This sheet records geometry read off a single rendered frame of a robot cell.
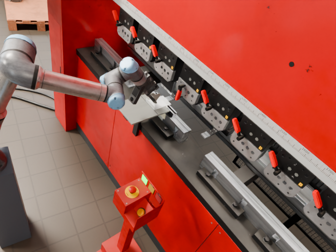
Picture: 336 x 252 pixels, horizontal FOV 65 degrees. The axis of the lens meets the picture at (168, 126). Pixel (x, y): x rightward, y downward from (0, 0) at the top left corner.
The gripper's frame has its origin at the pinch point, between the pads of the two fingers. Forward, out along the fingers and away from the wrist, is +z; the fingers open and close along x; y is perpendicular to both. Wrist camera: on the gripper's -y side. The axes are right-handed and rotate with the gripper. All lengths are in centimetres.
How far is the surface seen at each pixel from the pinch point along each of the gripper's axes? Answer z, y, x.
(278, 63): -38, 40, -50
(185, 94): -7.8, 14.1, -16.7
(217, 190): 13, -7, -59
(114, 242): 51, -84, -32
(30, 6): 91, -32, 315
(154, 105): 5.1, -1.1, -1.3
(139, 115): -3.0, -11.0, -4.1
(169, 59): -14.8, 20.5, 0.6
